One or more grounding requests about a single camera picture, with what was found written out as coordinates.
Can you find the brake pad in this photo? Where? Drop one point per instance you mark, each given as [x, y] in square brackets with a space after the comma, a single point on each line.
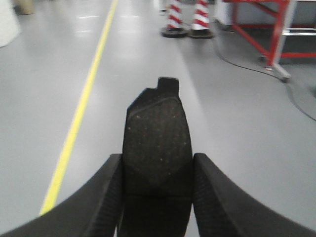
[157, 164]

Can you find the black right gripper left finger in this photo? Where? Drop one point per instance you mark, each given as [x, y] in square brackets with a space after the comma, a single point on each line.
[92, 211]

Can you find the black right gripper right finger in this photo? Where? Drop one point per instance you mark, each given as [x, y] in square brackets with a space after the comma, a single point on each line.
[223, 209]

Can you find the left striped traffic cone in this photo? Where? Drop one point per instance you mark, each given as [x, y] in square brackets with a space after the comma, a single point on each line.
[174, 25]

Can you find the right striped traffic cone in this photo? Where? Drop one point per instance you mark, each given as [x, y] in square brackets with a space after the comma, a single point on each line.
[200, 25]

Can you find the striped traffic cone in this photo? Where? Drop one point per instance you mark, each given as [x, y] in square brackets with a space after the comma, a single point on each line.
[174, 25]
[200, 25]

